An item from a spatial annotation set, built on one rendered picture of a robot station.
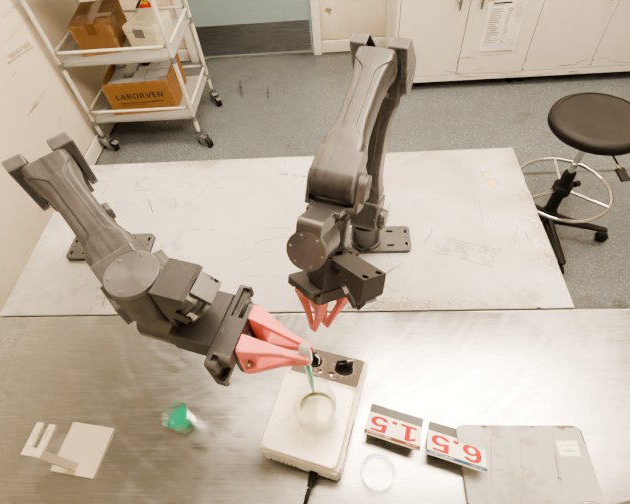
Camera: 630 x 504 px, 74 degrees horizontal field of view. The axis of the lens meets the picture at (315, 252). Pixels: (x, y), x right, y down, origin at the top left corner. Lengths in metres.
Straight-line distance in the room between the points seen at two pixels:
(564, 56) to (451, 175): 2.20
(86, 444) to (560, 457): 0.78
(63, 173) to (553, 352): 0.85
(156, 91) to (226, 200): 1.74
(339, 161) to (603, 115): 1.46
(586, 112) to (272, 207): 1.30
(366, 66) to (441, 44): 2.29
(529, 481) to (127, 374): 0.72
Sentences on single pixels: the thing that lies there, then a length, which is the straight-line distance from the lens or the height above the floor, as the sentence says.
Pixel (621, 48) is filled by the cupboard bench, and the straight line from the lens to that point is 3.40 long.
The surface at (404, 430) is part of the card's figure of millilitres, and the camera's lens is 0.77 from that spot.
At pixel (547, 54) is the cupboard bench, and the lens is 3.21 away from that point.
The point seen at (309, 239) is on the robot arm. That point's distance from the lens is 0.54.
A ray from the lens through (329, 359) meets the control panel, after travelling 0.78.
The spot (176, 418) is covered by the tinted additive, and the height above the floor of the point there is 0.93.
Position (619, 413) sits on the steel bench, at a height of 0.90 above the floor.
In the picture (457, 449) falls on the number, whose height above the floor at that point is 0.92.
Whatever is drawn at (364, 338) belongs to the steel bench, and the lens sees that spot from 0.84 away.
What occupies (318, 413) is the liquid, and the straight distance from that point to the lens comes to 0.66.
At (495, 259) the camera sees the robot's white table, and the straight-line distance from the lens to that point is 0.98.
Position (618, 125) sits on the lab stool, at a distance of 1.91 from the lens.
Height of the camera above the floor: 1.66
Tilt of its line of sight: 53 degrees down
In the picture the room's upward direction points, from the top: 7 degrees counter-clockwise
